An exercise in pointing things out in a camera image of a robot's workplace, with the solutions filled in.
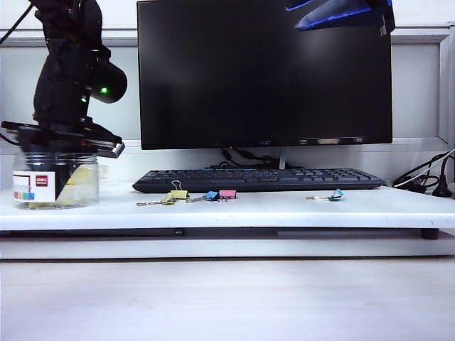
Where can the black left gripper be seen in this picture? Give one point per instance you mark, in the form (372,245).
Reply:
(57,140)

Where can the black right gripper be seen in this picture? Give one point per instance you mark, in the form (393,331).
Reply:
(385,10)

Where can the round transparent plastic box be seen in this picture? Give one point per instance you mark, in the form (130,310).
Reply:
(90,193)

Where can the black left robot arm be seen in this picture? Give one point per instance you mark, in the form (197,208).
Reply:
(67,71)

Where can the black computer monitor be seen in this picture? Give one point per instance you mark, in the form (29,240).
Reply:
(263,71)

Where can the silver monitor stand leg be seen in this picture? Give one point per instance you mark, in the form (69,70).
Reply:
(282,160)

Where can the blue binder clip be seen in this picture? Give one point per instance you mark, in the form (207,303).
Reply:
(212,195)

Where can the pink binder clip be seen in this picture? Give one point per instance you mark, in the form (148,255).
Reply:
(227,194)

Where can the black computer keyboard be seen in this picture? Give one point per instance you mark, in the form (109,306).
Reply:
(256,179)

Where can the teal binder clip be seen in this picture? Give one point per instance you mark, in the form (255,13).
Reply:
(337,195)

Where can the white raised desk board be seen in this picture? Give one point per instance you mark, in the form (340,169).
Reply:
(249,213)

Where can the black power plug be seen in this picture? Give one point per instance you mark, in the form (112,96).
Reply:
(442,190)

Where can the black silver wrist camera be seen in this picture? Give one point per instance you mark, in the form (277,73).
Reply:
(119,150)

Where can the grey partition frame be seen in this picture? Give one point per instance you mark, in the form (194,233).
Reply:
(419,37)

